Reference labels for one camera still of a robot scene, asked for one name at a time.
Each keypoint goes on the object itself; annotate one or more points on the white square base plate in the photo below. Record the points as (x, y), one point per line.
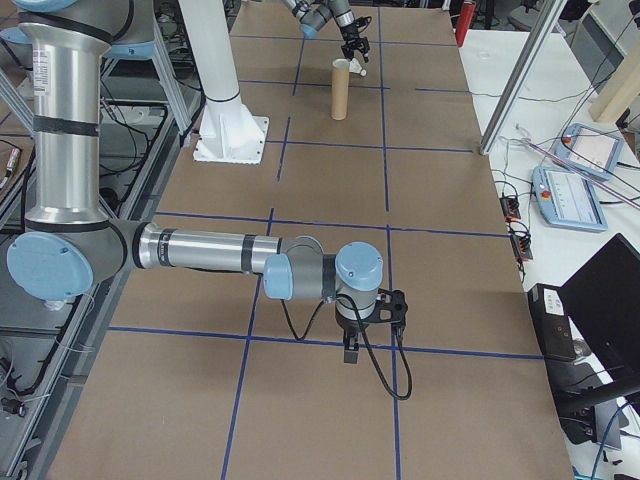
(257, 135)

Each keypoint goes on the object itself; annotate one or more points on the aluminium profile post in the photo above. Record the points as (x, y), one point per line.
(525, 75)

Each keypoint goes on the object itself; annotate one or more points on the white pedestal column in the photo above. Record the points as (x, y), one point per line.
(215, 60)

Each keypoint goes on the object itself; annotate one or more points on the black mini computer box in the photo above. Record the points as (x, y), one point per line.
(547, 325)

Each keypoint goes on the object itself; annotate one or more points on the white badminton shuttlecock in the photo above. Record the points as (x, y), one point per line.
(358, 67)

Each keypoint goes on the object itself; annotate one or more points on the light blue teach pendant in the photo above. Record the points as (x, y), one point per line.
(595, 150)
(570, 200)

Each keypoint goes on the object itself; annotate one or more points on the black monitor stand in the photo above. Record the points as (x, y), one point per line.
(600, 395)

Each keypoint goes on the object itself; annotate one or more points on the black power adapter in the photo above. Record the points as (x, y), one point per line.
(580, 425)

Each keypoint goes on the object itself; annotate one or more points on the brown cardboard tube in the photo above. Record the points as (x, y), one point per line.
(340, 95)

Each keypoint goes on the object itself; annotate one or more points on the pale wooden beam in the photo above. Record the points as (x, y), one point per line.
(617, 90)

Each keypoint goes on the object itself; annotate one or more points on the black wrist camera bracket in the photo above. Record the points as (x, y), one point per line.
(395, 302)
(364, 22)

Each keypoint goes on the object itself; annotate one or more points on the small black connector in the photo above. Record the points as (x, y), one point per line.
(10, 406)

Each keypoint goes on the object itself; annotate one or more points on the metal cylinder with band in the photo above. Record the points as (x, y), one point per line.
(11, 162)

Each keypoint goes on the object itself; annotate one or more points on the clear round lid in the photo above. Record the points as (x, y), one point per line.
(485, 54)

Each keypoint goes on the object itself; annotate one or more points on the red cylinder tube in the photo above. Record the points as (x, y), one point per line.
(466, 20)

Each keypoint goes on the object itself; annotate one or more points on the black monitor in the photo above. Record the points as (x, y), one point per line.
(610, 300)

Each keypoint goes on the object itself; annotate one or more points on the orange black adapter board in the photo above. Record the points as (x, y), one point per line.
(522, 247)
(510, 206)

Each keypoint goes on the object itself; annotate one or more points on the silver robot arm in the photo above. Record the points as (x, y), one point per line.
(320, 15)
(65, 150)

